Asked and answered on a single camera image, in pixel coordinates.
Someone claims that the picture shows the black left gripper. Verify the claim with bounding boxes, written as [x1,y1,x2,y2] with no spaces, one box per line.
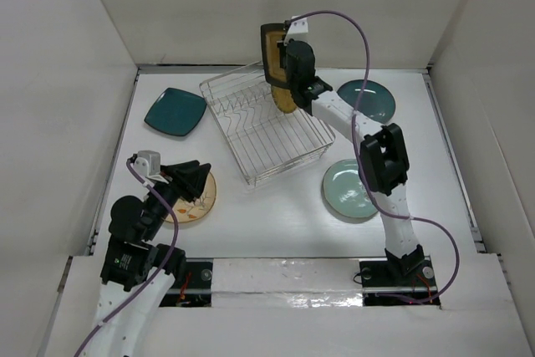
[142,158,210,238]

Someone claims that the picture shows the black and amber square plate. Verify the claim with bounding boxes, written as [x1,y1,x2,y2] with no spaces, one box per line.
[260,23,288,89]

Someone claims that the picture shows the round woven bamboo plate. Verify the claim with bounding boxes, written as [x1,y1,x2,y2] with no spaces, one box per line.
[271,85,298,114]

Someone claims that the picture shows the dark teal round plate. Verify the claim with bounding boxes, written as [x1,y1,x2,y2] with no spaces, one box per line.
[337,79,396,124]

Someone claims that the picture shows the light green flower plate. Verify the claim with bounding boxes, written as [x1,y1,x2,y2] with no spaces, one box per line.
[322,159,377,219]

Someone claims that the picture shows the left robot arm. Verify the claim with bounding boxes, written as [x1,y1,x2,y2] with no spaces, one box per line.
[75,150,211,356]

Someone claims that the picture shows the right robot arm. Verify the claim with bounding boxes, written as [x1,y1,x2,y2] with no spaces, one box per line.
[270,39,424,284]

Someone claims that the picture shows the beige round leaf plate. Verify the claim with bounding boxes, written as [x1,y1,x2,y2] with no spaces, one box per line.
[173,173,217,224]

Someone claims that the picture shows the teal square plate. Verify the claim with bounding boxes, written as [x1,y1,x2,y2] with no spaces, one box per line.
[144,88,206,137]

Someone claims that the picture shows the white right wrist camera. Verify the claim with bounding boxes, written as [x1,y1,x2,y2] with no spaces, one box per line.
[283,17,308,44]

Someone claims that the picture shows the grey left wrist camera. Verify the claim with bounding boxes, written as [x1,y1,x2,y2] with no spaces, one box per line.
[130,150,161,178]

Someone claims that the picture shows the wire dish rack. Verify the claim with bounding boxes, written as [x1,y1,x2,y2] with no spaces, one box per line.
[199,64,335,186]

